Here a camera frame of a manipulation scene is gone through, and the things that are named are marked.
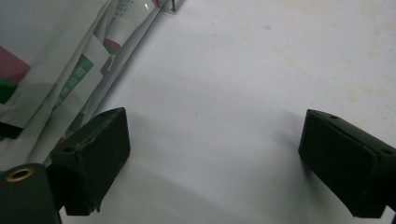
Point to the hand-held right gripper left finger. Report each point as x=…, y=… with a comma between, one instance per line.
x=93, y=158

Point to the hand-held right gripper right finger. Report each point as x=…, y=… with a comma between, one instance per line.
x=345, y=161

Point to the large white packet red green label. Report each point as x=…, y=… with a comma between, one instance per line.
x=46, y=37

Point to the white tube red green band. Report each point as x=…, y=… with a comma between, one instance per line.
x=132, y=18

